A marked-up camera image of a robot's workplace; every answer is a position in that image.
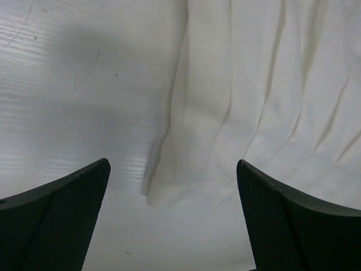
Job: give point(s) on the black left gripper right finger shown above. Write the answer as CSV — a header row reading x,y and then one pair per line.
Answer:
x,y
291,230

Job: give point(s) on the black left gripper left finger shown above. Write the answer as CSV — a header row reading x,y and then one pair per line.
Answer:
x,y
50,227

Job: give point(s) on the white fabric skirt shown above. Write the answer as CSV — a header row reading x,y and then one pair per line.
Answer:
x,y
275,83

